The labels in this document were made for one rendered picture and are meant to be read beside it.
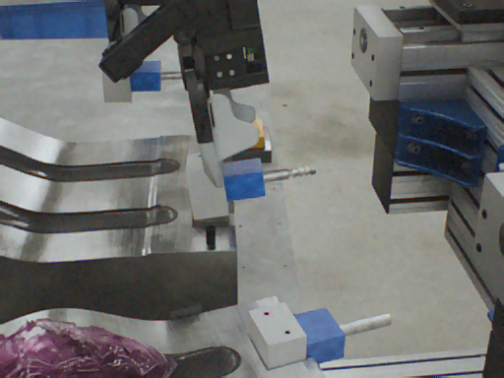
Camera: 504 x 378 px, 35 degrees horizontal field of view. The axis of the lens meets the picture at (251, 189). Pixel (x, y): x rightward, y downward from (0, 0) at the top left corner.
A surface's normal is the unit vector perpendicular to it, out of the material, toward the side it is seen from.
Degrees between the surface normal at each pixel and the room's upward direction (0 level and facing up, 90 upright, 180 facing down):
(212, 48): 82
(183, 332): 0
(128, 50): 85
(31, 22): 91
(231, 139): 71
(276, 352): 90
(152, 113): 0
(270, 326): 0
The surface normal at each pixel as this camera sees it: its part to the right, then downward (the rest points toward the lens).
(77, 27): 0.21, 0.51
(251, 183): 0.04, 0.37
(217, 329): 0.00, -0.87
